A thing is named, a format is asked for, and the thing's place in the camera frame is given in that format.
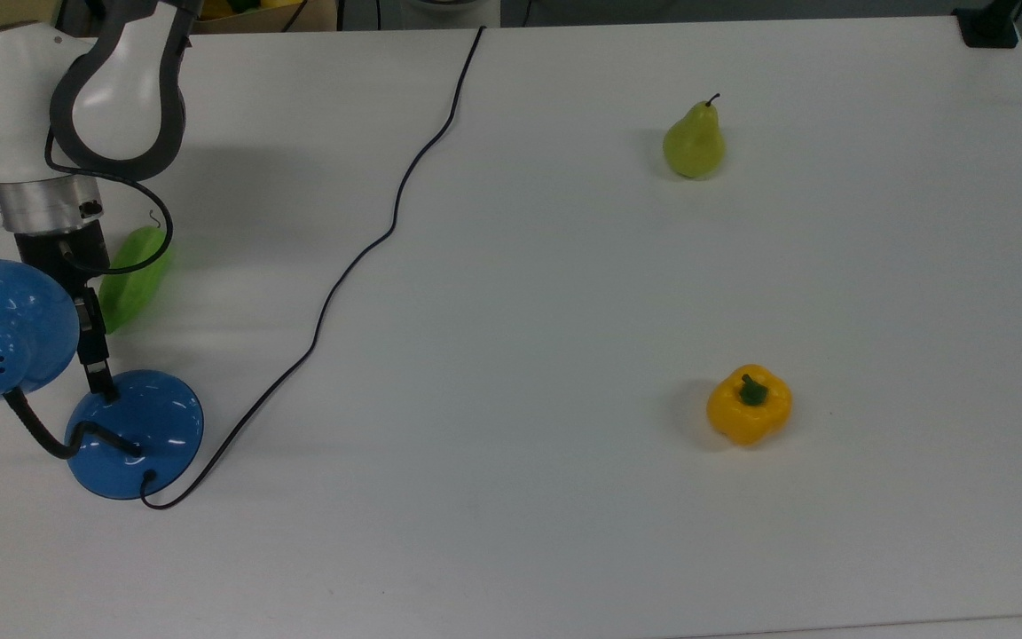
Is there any green pear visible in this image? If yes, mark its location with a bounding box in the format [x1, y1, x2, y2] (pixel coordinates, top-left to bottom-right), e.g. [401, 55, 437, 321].
[662, 93, 727, 180]

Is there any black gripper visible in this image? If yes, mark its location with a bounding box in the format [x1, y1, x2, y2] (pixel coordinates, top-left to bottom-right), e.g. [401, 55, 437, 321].
[14, 222, 118, 400]

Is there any black lamp power cord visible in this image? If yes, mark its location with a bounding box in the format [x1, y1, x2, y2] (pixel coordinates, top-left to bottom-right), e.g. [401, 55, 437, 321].
[140, 27, 487, 511]

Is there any blue desk lamp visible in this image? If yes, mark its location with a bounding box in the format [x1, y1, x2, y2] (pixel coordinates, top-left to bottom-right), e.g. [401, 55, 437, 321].
[0, 259, 206, 501]

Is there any yellow bell pepper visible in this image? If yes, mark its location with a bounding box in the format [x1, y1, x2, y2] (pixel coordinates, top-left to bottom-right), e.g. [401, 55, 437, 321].
[706, 364, 793, 447]

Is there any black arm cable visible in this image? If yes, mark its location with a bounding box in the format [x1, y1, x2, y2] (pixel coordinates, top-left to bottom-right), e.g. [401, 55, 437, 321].
[43, 124, 175, 279]

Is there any brown cardboard box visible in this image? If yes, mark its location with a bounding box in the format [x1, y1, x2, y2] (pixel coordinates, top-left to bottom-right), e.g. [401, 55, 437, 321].
[196, 0, 340, 34]

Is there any black table clamp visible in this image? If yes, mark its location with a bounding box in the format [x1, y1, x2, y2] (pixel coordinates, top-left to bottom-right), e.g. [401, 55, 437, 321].
[953, 0, 1022, 49]

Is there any light green gourd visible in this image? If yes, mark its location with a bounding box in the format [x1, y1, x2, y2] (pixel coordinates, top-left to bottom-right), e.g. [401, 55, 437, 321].
[98, 225, 174, 335]

